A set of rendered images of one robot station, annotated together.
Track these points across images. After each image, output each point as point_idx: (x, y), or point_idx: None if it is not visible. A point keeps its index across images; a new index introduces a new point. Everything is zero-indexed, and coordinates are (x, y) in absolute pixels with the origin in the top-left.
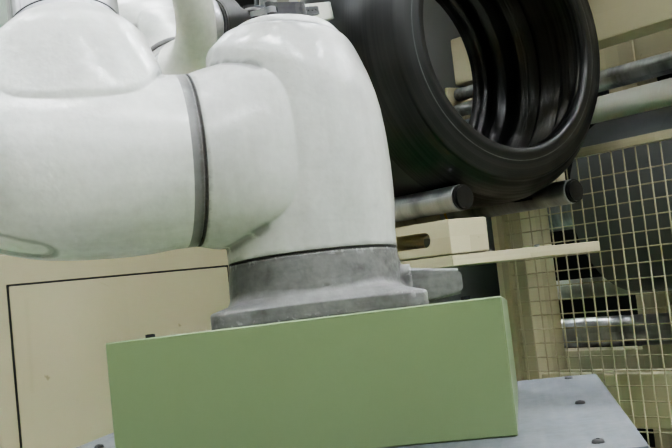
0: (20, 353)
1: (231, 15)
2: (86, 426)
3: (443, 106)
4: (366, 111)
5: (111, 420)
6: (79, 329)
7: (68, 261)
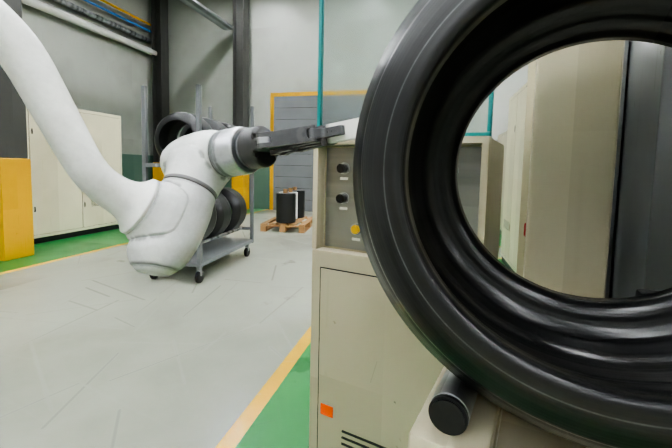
0: (322, 304)
1: (240, 146)
2: (352, 357)
3: (419, 282)
4: None
5: (366, 360)
6: (354, 302)
7: (354, 261)
